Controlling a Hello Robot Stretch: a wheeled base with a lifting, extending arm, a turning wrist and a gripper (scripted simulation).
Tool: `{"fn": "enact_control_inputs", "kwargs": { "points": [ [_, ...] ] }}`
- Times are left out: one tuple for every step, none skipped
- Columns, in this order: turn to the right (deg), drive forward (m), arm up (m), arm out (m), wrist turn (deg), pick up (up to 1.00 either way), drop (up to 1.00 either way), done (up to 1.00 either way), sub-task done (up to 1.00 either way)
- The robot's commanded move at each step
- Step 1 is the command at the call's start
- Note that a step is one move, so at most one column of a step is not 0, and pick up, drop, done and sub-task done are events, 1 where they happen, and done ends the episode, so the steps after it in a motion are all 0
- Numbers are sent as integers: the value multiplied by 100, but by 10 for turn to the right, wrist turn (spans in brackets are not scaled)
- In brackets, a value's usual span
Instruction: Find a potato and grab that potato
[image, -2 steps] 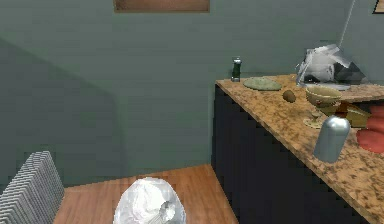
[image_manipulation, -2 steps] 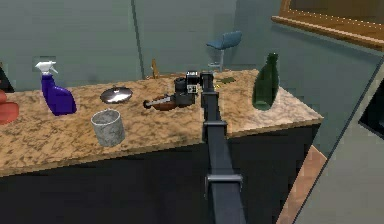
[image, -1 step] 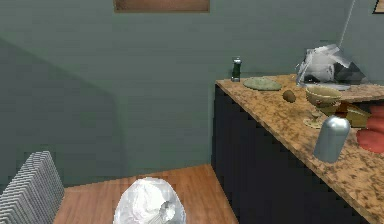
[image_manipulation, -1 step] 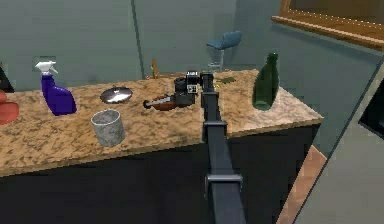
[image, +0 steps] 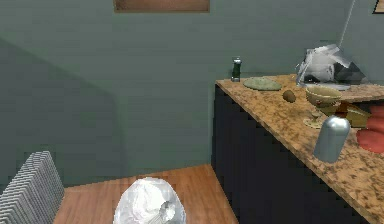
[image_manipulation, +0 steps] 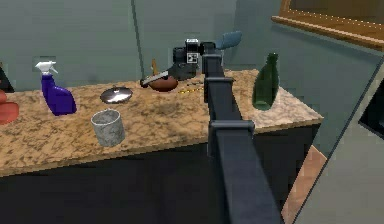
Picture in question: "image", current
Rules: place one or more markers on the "beige goblet cup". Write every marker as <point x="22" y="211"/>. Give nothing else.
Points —
<point x="321" y="100"/>

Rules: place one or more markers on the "dark framed wall picture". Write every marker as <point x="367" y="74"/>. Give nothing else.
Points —
<point x="379" y="7"/>

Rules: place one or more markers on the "green flat plate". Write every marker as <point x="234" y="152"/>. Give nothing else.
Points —
<point x="262" y="83"/>

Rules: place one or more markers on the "white bin bag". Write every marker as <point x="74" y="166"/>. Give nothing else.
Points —
<point x="148" y="202"/>

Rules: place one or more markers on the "black cabinet with marble worktop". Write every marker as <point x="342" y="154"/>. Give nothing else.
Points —
<point x="286" y="140"/>

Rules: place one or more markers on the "red tomato slices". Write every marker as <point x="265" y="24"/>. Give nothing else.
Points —
<point x="372" y="131"/>

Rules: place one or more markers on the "brown potato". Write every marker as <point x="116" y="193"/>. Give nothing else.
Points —
<point x="289" y="96"/>

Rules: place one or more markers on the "silver metal shaker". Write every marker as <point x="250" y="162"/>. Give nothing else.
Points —
<point x="331" y="139"/>

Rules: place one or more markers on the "brown framed wall picture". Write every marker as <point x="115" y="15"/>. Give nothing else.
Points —
<point x="161" y="5"/>

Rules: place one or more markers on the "dark green bottle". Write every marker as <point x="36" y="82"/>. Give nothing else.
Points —
<point x="236" y="70"/>

